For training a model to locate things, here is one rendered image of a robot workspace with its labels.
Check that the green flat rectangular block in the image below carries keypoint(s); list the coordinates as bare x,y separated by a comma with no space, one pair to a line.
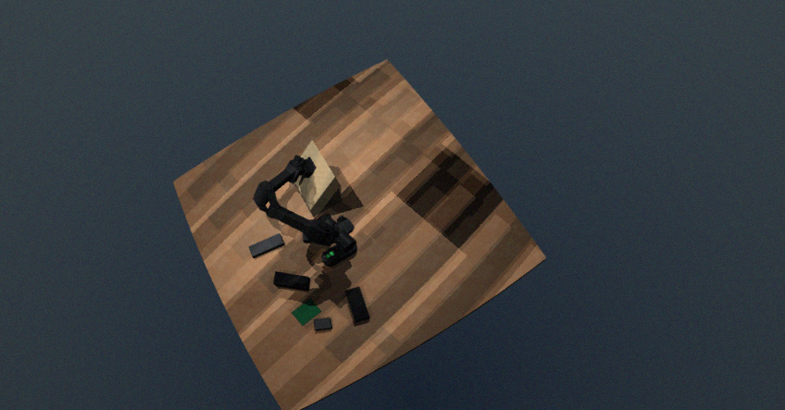
306,311

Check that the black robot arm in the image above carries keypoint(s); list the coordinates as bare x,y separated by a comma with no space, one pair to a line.
315,230

